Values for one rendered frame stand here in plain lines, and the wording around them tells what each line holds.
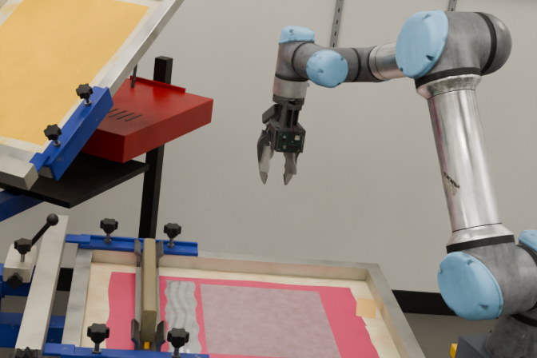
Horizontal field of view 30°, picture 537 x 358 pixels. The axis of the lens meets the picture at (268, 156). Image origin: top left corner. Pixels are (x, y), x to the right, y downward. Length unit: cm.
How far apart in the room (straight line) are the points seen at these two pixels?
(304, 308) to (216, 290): 22
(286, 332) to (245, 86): 206
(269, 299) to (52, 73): 97
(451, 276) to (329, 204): 278
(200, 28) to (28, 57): 128
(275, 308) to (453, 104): 89
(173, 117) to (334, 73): 134
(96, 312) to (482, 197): 100
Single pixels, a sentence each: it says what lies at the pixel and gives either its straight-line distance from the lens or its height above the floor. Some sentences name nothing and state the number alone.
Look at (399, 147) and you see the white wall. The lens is 444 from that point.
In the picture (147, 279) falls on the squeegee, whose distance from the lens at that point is 227.
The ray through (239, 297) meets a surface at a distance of 247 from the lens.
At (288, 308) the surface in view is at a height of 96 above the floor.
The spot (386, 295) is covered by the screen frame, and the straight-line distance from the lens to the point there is 252.
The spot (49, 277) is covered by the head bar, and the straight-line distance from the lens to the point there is 229.
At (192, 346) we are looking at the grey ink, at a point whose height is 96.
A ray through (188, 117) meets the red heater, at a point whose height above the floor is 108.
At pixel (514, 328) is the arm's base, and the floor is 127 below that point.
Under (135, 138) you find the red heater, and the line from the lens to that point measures 315.
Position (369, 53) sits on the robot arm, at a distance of 214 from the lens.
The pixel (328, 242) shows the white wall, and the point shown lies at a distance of 454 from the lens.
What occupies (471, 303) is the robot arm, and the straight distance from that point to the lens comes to 170.
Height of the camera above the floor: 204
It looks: 18 degrees down
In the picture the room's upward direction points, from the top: 8 degrees clockwise
